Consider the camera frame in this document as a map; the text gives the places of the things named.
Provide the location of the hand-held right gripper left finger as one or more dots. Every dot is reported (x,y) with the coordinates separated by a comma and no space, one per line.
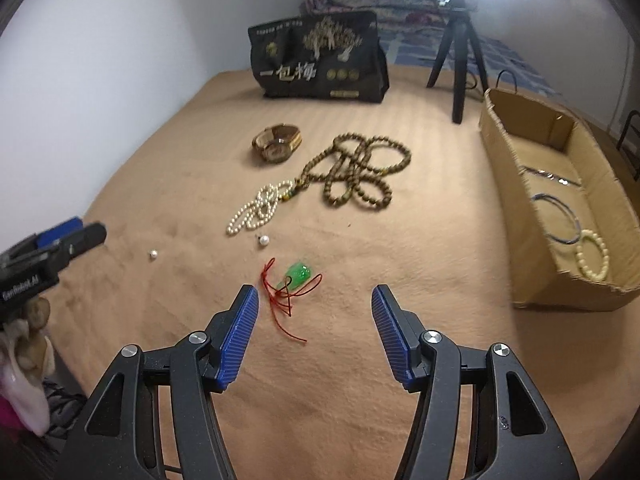
(239,330)

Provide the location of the blue checkered bed sheet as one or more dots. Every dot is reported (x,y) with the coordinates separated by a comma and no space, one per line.
(505,55)

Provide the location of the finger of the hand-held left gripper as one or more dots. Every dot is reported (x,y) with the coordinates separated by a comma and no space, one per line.
(60,229)
(87,238)

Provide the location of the thin dark blue bangle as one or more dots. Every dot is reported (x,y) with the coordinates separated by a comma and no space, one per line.
(575,220)

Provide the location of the cardboard box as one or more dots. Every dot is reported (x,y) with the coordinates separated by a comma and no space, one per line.
(515,200)

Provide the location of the black tripod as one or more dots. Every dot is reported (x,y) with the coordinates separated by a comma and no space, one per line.
(459,60)

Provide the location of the dark grey cloth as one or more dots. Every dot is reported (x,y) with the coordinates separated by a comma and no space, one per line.
(65,405)

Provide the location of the black chair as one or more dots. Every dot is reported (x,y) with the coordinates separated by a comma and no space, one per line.
(630,140)

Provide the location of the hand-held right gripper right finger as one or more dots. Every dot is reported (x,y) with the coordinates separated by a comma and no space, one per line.
(391,330)

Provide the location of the person's left hand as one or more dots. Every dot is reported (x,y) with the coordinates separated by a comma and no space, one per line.
(37,312)

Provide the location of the black printed bag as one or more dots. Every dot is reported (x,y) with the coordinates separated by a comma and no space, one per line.
(320,55)

